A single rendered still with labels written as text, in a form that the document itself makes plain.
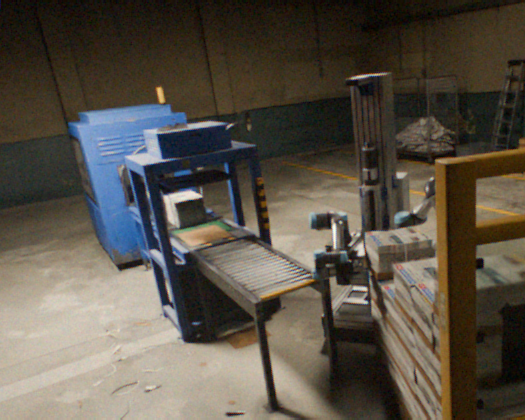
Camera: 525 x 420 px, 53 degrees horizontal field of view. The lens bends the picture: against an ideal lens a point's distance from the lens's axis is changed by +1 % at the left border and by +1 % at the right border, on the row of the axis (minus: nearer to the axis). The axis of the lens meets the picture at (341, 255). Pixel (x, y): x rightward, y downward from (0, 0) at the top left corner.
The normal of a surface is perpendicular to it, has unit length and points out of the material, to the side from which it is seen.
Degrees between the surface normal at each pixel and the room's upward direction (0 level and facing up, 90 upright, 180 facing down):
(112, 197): 90
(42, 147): 90
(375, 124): 90
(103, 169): 90
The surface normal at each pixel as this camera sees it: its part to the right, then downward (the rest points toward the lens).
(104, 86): 0.54, 0.25
